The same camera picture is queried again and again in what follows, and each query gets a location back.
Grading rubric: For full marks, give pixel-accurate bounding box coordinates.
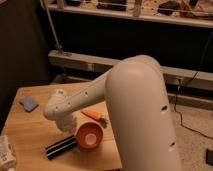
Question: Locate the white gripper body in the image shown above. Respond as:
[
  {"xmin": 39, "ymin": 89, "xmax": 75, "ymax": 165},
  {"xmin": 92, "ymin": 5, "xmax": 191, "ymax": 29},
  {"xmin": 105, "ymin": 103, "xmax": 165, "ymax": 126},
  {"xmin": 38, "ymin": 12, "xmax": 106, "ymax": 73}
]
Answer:
[{"xmin": 56, "ymin": 114, "xmax": 77, "ymax": 133}]

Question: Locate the black white striped eraser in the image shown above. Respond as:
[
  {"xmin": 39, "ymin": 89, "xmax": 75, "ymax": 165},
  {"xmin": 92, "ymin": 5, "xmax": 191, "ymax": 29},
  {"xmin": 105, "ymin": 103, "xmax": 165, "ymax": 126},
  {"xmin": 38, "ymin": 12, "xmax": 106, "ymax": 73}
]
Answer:
[{"xmin": 45, "ymin": 135, "xmax": 77, "ymax": 160}]

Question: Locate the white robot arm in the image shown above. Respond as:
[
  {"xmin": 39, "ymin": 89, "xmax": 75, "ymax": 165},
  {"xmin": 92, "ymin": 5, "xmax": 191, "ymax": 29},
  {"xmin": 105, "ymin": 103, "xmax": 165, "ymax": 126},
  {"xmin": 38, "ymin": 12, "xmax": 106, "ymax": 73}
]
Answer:
[{"xmin": 44, "ymin": 55, "xmax": 182, "ymax": 171}]

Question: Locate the orange bowl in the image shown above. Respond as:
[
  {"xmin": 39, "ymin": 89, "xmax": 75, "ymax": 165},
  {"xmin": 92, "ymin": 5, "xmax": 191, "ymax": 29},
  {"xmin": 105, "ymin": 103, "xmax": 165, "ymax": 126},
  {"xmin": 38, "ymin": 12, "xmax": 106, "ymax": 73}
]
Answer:
[{"xmin": 76, "ymin": 122, "xmax": 103, "ymax": 149}]

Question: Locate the orange toy carrot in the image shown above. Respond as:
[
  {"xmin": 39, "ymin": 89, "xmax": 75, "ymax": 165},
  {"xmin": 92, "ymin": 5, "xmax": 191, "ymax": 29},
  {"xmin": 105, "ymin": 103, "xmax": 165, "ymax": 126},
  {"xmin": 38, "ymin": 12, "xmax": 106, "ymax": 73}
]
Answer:
[{"xmin": 81, "ymin": 109, "xmax": 108, "ymax": 128}]

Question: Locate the white crumpled bag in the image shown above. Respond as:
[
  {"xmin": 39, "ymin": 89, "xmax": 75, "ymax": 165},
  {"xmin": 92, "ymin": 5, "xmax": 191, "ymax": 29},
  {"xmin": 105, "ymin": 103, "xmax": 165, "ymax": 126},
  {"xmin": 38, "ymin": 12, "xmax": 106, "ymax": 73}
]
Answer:
[{"xmin": 0, "ymin": 135, "xmax": 16, "ymax": 171}]

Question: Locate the metal lamp pole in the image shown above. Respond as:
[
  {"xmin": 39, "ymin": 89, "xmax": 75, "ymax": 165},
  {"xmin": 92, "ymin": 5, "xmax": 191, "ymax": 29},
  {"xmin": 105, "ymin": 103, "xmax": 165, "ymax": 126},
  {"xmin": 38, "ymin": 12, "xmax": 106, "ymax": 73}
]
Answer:
[{"xmin": 42, "ymin": 0, "xmax": 72, "ymax": 56}]

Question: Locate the black box on floor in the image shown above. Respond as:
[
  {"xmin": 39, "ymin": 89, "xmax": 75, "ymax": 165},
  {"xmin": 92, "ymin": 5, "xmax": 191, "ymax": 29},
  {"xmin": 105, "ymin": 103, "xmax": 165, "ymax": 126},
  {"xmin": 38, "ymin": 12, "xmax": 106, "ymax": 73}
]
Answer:
[{"xmin": 206, "ymin": 149, "xmax": 213, "ymax": 166}]

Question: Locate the black cable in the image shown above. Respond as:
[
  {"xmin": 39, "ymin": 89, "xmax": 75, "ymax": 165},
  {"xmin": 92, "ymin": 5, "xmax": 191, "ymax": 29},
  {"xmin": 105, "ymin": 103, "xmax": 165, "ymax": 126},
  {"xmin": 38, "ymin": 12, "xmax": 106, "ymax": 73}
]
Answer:
[{"xmin": 173, "ymin": 31, "xmax": 213, "ymax": 140}]

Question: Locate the white wall shelf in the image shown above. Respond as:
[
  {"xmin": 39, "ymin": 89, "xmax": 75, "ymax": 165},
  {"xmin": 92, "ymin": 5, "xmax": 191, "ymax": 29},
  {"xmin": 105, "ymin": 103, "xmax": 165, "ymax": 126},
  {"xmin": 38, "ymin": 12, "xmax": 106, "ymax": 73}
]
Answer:
[{"xmin": 43, "ymin": 0, "xmax": 213, "ymax": 29}]

